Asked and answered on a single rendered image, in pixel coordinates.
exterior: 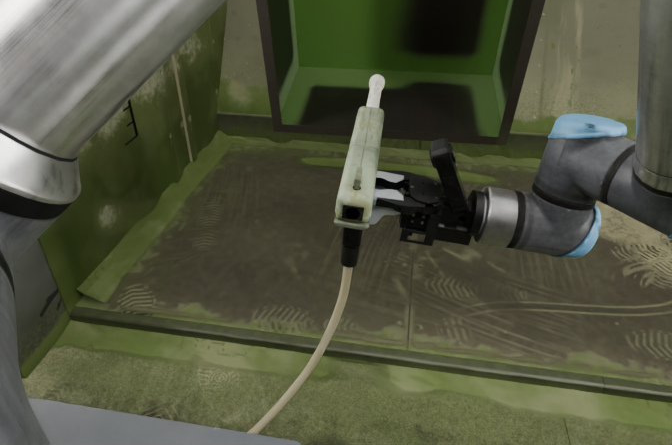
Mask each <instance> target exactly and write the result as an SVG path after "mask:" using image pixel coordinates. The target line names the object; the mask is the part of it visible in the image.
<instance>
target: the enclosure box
mask: <svg viewBox="0 0 672 445"><path fill-rule="evenodd" d="M544 4H545V0H256V6H257V13H258V20H259V27H260V35H261V42H262V49H263V57H264V64H265V71H266V78H267V86H268V93H269V100H270V108H271V115H272V122H273V130H274V131H275V132H290V133H306V134H323V135H339V136H352V134H353V130H354V126H355V121H356V117H357V113H358V110H359V108H361V107H362V106H366V105H367V100H368V96H369V91H370V87H369V82H370V78H371V77H372V76H373V75H376V74H378V75H381V76H382V77H383V78H384V80H385V84H384V88H383V89H382V91H381V97H380V103H379V108H380V109H382V110H383V111H384V121H383V129H382V137H381V138H388V139H405V140H421V141H436V140H439V139H442V138H447V140H448V142H454V143H471V144H487V145H503V146H506V145H507V141H508V137H509V133H510V130H511V126H512V122H513V119H514V115H515V111H516V108H517V104H518V100H519V96H520V93H521V89H522V85H523V82H524V78H525V74H526V70H527V67H528V63H529V59H530V56H531V52H532V48H533V44H534V41H535V37H536V33H537V30H538V26H539V22H540V19H541V15H542V11H543V7H544Z"/></svg>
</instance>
